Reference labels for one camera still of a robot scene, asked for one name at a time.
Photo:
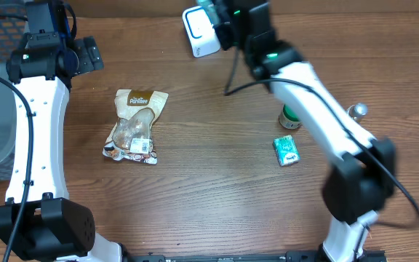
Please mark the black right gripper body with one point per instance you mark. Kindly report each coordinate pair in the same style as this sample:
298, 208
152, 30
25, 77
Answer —
230, 38

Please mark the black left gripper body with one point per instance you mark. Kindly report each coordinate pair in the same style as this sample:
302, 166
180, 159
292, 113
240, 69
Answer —
89, 55

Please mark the brown snack bag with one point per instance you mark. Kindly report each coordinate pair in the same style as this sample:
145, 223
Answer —
131, 137

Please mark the green lid jar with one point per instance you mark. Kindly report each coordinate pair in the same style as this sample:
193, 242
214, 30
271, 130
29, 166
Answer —
288, 119

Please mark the small teal tissue pack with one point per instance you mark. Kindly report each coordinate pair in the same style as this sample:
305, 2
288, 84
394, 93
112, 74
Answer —
286, 150

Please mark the yellow dish soap bottle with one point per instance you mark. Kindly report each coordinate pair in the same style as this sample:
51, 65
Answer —
357, 111

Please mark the teal wet wipes pack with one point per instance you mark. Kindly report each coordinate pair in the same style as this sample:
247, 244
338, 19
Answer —
207, 7

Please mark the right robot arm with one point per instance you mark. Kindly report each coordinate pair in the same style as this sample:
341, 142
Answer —
362, 175

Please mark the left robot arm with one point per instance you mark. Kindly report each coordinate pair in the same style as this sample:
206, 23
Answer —
38, 221

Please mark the white barcode scanner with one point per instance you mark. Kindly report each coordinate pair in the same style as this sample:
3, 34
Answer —
200, 32

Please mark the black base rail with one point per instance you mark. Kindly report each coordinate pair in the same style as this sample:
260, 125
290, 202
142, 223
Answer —
209, 258

